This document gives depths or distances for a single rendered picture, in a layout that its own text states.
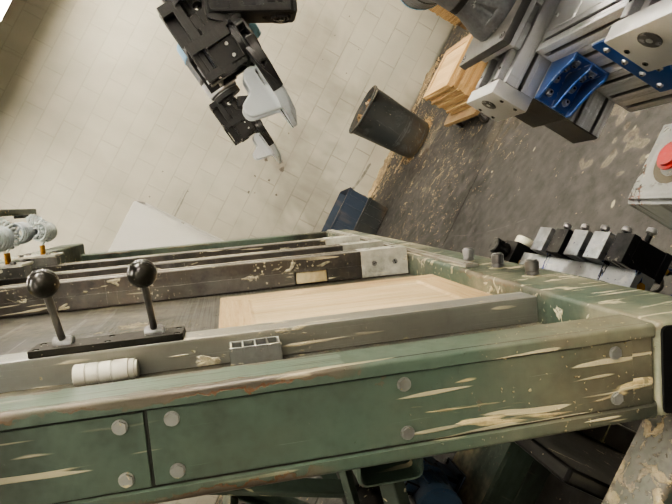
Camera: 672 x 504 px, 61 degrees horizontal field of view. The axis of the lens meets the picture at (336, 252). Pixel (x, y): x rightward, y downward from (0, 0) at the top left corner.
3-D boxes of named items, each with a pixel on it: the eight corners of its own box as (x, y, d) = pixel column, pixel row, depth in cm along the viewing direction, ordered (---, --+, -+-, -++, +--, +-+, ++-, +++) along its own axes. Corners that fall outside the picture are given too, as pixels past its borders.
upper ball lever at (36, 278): (78, 357, 77) (52, 279, 70) (48, 361, 77) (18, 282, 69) (82, 338, 80) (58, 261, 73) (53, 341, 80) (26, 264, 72)
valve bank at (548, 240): (752, 268, 95) (642, 202, 90) (714, 345, 95) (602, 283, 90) (573, 246, 144) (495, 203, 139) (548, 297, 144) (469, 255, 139)
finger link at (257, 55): (270, 97, 75) (231, 40, 74) (281, 90, 75) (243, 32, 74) (272, 90, 71) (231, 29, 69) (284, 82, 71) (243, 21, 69)
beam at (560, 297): (752, 403, 66) (751, 310, 65) (661, 418, 64) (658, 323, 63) (349, 251, 282) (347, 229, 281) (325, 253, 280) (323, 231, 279)
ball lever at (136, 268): (169, 346, 80) (154, 268, 72) (141, 349, 79) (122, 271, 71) (170, 327, 83) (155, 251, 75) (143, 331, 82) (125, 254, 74)
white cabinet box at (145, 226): (352, 306, 508) (134, 200, 466) (322, 365, 506) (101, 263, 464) (338, 296, 568) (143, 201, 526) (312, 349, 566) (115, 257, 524)
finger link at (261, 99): (266, 146, 75) (224, 85, 74) (302, 121, 76) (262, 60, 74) (267, 143, 72) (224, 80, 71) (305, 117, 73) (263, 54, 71)
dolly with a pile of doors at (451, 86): (522, 57, 406) (475, 28, 398) (490, 123, 405) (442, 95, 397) (483, 77, 466) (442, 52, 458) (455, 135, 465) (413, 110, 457)
